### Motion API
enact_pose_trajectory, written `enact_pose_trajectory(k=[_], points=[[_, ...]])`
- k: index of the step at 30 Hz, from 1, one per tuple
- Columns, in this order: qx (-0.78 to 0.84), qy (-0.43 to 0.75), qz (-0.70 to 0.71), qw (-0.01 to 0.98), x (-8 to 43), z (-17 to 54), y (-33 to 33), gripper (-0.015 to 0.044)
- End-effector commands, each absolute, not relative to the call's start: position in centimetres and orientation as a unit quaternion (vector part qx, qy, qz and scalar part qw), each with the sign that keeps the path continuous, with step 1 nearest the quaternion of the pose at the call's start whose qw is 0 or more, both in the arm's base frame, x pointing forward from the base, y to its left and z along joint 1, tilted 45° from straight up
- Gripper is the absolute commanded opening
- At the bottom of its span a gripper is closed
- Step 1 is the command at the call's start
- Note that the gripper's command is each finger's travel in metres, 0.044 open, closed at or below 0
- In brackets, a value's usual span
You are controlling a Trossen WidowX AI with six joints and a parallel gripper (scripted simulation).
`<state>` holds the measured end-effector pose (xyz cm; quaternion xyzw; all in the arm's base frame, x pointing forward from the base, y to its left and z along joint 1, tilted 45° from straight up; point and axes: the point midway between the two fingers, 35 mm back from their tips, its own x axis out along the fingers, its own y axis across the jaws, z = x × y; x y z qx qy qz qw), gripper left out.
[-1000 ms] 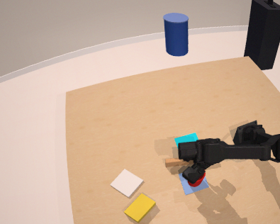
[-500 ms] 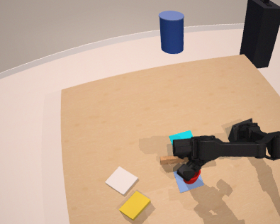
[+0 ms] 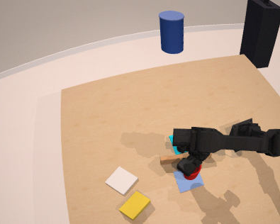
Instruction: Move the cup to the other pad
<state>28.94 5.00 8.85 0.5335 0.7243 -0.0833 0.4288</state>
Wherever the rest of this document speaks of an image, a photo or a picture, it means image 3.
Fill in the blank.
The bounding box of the yellow rectangular block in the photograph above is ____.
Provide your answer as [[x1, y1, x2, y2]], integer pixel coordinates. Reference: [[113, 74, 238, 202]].
[[119, 191, 150, 220]]

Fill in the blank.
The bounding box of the red cup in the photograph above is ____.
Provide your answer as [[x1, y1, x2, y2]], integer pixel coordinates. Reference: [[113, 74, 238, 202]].
[[184, 165, 201, 180]]

